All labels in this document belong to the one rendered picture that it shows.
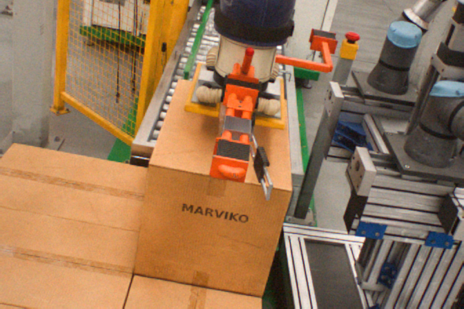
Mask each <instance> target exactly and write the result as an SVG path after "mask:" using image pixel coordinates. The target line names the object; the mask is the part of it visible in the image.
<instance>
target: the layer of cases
mask: <svg viewBox="0 0 464 309"><path fill-rule="evenodd" d="M147 173H148V168H143V167H139V166H132V165H128V164H127V163H120V162H116V161H109V160H104V159H97V158H92V157H85V156H80V155H76V154H72V153H68V152H61V151H57V150H49V149H45V148H38V147H33V146H26V145H21V143H13V144H12V145H11V147H10V148H9V149H8V151H7V152H6V154H5V155H4V156H2V158H1V159H0V309H262V297H258V296H257V295H250V294H244V293H241V292H233V291H228V290H220V289H217V288H209V287H204V286H200V285H196V284H191V283H183V282H179V281H171V280H167V279H159V278H155V277H147V276H142V275H139V274H134V273H133V271H134V265H135V260H136V254H137V244H138V238H139V228H140V222H141V216H142V206H143V200H144V195H145V189H146V179H147Z"/></svg>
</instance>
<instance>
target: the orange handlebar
mask: <svg viewBox="0 0 464 309"><path fill-rule="evenodd" d="M320 47H321V51H322V58H323V62H324V64H322V63H319V62H314V61H307V60H303V59H296V58H292V57H285V56H281V55H277V56H275V62H277V63H280V64H284V65H288V66H295V67H299V68H306V69H310V70H317V71H321V72H331V71H332V70H333V64H332V60H331V55H330V51H329V46H328V43H327V42H324V41H323V42H322V43H321V46H320ZM240 69H241V65H240V64H238V63H235V64H234V65H233V72H232V74H240ZM254 70H255V68H254V67H253V66H251V67H250V70H249V75H248V77H254ZM252 108H253V103H252V98H251V97H249V96H247V97H245V98H244V101H241V100H237V95H236V94H234V93H233V92H232V94H230V95H229V98H228V103H227V108H226V115H225V116H224V117H226V116H227V115H229V116H232V117H239V118H243V119H251V113H252ZM222 138H225V139H231V133H230V132H229V131H224V132H223V133H222ZM240 141H243V142H248V143H249V137H248V136H247V135H242V136H241V137H240ZM218 171H219V172H220V173H221V174H222V175H223V176H224V177H228V178H233V179H237V178H241V177H243V176H244V174H245V170H244V169H242V168H232V167H229V166H226V164H221V166H219V167H218Z"/></svg>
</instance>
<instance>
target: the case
mask: <svg viewBox="0 0 464 309"><path fill-rule="evenodd" d="M191 84H192V81H188V80H183V79H178V82H177V86H176V89H175V90H174V92H173V96H172V99H171V102H170V105H169V107H168V111H167V113H166V117H165V119H164V121H163V124H162V127H161V130H160V132H159V137H158V139H157V142H156V145H155V149H153V152H152V155H151V159H150V161H149V164H148V173H147V179H146V189H145V195H144V200H143V206H142V216H141V222H140V228H139V238H138V244H137V254H136V260H135V265H134V271H133V273H134V274H139V275H142V276H147V277H155V278H159V279H167V280H171V281H179V282H183V283H191V284H196V285H200V286H204V287H209V288H217V289H220V290H228V291H233V292H241V293H244V294H250V295H257V296H258V297H262V295H263V292H264V288H265V284H267V279H268V277H269V271H270V269H271V264H272V261H273V256H274V253H275V250H276V248H277V244H278V240H279V238H280V232H281V229H282V225H283V221H284V217H285V214H286V211H287V209H288V206H289V201H290V198H291V193H292V182H291V159H290V146H289V122H288V110H287V100H286V99H284V124H285V127H284V130H280V129H275V128H268V127H264V126H257V125H254V128H253V133H254V136H255V138H256V139H257V142H258V145H259V147H263V148H264V151H265V153H266V154H267V157H268V160H269V163H270V166H269V167H267V170H268V172H269V176H270V178H271V181H272V183H273V187H272V190H271V196H270V200H268V201H267V200H265V196H264V193H263V190H262V186H261V183H259V182H258V178H257V176H256V175H255V171H254V169H253V160H252V157H251V153H250V156H249V167H248V170H247V174H246V177H245V180H244V183H241V182H237V181H229V180H226V179H218V178H213V177H210V176H209V173H210V169H211V162H212V156H213V149H214V145H215V141H216V138H217V137H220V138H221V136H222V135H221V131H222V129H223V128H222V125H224V116H225V115H226V108H227V106H223V105H222V103H221V106H220V113H219V117H211V116H207V115H203V114H199V113H195V112H188V111H185V110H184V107H185V104H186V100H187V97H188V95H189V90H190V87H191Z"/></svg>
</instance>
